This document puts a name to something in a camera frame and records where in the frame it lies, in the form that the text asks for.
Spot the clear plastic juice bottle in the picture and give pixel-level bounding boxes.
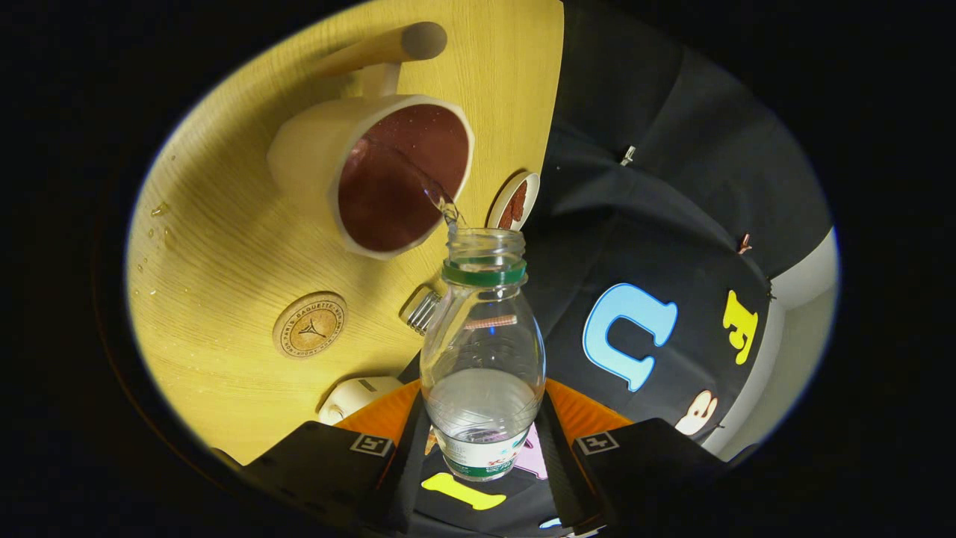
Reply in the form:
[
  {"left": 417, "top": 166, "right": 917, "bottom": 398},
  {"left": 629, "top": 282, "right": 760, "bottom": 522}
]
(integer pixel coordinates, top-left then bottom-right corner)
[{"left": 420, "top": 228, "right": 547, "bottom": 483}]

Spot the white round plate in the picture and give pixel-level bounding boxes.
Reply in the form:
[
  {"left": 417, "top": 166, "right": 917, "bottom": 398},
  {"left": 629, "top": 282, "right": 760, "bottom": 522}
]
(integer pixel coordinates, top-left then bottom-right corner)
[{"left": 487, "top": 171, "right": 541, "bottom": 231}]

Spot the wooden table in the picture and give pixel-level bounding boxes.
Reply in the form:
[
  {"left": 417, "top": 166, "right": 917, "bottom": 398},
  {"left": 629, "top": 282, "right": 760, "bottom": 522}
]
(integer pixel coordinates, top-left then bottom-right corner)
[{"left": 125, "top": 0, "right": 565, "bottom": 464}]

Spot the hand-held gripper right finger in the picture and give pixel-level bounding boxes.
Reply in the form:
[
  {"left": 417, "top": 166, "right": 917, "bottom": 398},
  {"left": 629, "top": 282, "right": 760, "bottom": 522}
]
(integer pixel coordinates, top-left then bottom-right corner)
[{"left": 534, "top": 379, "right": 729, "bottom": 535}]

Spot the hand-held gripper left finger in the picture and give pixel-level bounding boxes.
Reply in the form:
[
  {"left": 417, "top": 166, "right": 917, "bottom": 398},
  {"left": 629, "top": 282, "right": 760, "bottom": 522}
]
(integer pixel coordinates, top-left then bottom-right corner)
[{"left": 243, "top": 380, "right": 432, "bottom": 535}]

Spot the white toaster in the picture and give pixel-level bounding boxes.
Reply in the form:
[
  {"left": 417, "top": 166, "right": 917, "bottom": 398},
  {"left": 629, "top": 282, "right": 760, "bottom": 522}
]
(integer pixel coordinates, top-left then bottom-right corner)
[{"left": 318, "top": 376, "right": 404, "bottom": 427}]

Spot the metal wire basket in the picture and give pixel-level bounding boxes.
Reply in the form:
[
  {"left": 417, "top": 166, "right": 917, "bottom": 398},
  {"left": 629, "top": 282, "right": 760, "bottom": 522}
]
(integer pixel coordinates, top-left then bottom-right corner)
[{"left": 400, "top": 288, "right": 445, "bottom": 336}]

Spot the cream cup with wooden handle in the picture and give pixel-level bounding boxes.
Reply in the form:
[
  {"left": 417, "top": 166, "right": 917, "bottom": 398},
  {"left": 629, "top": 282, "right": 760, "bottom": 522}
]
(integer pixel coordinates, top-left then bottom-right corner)
[{"left": 267, "top": 22, "right": 476, "bottom": 261}]

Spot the round cork coaster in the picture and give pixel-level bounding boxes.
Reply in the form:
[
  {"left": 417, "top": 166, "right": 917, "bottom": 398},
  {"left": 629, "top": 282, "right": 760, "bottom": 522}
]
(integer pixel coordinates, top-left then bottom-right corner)
[{"left": 272, "top": 291, "right": 348, "bottom": 359}]

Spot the black backdrop cloth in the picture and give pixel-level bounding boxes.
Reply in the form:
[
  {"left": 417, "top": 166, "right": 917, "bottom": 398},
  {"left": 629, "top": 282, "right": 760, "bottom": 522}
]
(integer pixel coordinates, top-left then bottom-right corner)
[{"left": 403, "top": 0, "right": 834, "bottom": 538}]

